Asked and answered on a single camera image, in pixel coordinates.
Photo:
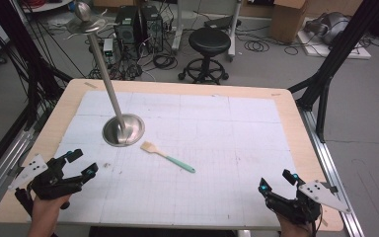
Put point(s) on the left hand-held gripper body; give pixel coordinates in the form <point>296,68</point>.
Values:
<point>54,184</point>

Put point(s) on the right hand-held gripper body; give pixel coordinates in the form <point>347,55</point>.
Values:
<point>296,207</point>

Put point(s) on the steel utensil stand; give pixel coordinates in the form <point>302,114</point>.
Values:
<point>130,126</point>

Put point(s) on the person's right hand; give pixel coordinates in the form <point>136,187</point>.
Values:
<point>294,229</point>

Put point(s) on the person's left hand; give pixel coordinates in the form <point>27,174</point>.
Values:
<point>46,214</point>

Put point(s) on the black table clamp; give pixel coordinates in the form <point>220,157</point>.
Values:
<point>333,189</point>

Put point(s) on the beige tape strip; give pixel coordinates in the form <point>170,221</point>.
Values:
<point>90,85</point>

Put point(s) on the white grid mat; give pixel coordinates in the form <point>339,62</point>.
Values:
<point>210,131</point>

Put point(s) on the small grey device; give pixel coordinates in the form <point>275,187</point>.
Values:
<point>108,49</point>

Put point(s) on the white flat board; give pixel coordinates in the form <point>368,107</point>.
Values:
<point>352,52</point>

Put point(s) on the black computer tower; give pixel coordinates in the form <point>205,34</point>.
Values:
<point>152,28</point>
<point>126,26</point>

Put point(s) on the white metal stand leg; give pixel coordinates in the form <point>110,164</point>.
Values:
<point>233,36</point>
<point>177,29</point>

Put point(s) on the brown cardboard box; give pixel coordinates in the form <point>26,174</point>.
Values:
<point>288,21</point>

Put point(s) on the grey bag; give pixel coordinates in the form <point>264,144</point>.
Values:
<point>330,26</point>

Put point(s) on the black round stool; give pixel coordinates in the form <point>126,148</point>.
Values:
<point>209,41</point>

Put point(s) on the black flat device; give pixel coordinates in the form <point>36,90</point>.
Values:
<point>222,21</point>

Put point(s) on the aluminium rail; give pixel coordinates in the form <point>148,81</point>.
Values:
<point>329,158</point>
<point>3,168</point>

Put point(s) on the black metal frame stand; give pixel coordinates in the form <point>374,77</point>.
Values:
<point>29,65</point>
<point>337,49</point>

